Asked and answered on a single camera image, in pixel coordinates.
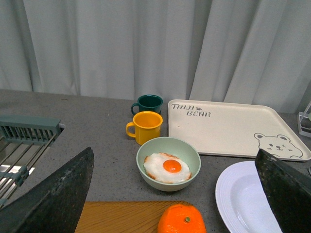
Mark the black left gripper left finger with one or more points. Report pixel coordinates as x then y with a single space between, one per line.
55 204

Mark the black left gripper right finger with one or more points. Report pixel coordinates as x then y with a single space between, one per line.
288 192

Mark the white ridged plate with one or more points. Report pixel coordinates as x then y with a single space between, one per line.
242 202

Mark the orange mandarin fruit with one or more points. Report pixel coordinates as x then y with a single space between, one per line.
181 218

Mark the wooden cutting board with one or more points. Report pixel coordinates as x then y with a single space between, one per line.
122 216

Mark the green metal dish rack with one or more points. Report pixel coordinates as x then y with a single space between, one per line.
23 140

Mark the white cup holder rack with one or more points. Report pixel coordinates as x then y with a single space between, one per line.
304 121

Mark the beige bear serving tray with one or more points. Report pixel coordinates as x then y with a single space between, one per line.
228 129

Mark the fake fried egg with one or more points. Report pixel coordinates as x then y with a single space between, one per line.
166 168

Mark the light green bowl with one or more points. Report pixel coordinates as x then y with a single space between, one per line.
172 146

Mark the yellow mug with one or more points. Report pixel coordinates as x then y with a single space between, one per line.
145 126

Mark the dark green mug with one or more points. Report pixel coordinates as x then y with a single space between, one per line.
148 102

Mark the white curtain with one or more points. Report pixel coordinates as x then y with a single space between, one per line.
239 51

